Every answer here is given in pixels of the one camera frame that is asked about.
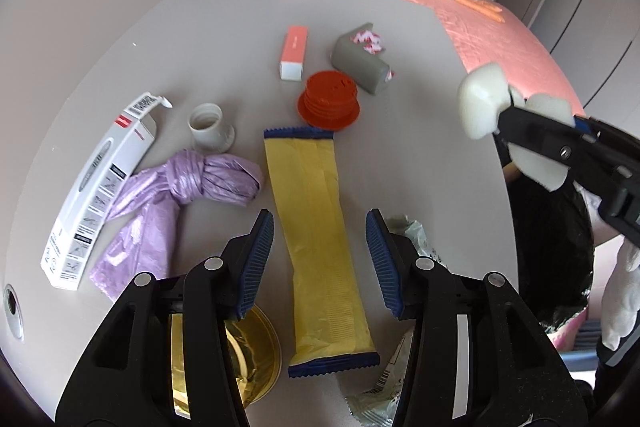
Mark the person's right hand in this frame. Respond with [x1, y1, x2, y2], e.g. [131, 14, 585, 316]
[601, 237, 640, 350]

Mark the small orange white box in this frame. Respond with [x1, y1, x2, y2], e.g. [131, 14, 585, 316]
[280, 26, 309, 82]

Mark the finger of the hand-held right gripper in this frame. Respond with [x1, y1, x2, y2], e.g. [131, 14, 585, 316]
[496, 106, 631, 200]
[575, 116, 640, 178]

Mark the grey pouch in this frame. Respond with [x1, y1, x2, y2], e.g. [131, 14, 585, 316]
[330, 23, 392, 95]

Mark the pale green wrapper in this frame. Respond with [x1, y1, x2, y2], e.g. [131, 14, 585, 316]
[345, 214, 451, 423]

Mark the knotted purple plastic bag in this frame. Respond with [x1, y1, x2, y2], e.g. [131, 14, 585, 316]
[90, 149, 265, 300]

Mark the black trash bag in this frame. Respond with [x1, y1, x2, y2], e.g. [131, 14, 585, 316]
[502, 177, 596, 333]

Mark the long white cardboard box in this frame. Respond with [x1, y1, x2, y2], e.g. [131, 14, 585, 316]
[41, 92, 175, 292]

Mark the bed with pink sheet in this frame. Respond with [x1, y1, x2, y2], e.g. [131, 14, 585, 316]
[345, 0, 586, 118]

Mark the white plastic cap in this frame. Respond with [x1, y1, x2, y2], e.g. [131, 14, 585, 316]
[188, 103, 236, 154]

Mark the red plastic lid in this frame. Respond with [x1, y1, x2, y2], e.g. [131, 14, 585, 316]
[297, 71, 362, 131]

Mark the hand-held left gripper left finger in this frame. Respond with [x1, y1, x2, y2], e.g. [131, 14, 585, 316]
[55, 208, 276, 427]

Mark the white wardrobe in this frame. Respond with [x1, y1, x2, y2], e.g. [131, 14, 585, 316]
[520, 0, 640, 108]

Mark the gold round tin lid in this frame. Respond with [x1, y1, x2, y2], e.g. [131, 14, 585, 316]
[170, 302, 282, 420]

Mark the long yellow snack packet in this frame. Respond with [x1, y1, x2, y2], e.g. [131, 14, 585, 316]
[263, 127, 381, 379]

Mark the red white candy wrapper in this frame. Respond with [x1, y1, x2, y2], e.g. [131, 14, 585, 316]
[350, 28, 390, 58]

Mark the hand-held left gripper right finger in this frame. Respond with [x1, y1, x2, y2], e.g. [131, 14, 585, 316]
[365, 208, 591, 427]

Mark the grey table cable grommet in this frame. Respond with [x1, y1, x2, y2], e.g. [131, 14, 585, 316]
[2, 284, 23, 342]

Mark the white foam piece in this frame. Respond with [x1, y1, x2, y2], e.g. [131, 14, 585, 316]
[459, 63, 576, 194]

